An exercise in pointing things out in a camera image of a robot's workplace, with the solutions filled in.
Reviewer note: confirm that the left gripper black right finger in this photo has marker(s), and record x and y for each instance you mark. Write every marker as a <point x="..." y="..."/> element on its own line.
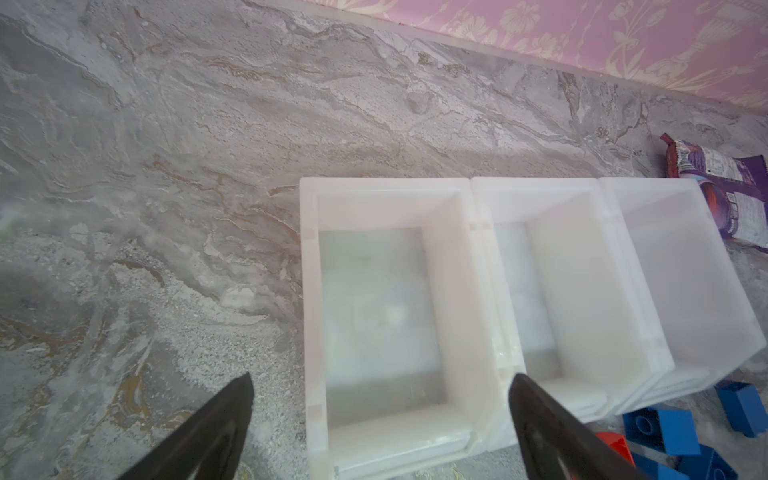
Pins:
<point x="555" y="444"/>

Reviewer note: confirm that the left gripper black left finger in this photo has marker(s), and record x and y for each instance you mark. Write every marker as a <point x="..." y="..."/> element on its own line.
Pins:
<point x="209" y="444"/>

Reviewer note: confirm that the red lego brick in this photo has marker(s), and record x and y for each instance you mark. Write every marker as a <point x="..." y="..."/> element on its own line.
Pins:
<point x="618" y="443"/>

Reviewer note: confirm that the blue lego brick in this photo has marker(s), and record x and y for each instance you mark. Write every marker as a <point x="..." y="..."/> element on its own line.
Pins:
<point x="743" y="407"/>
<point x="708" y="465"/>
<point x="667" y="430"/>
<point x="655" y="470"/>

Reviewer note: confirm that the white left bin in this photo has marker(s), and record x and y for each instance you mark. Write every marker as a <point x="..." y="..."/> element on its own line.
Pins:
<point x="405" y="364"/>

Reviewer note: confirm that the white right bin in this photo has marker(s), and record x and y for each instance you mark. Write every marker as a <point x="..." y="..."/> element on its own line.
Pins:
<point x="710" y="328"/>

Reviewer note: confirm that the purple snack packet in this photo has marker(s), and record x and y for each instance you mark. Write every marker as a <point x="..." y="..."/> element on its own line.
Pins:
<point x="735" y="189"/>

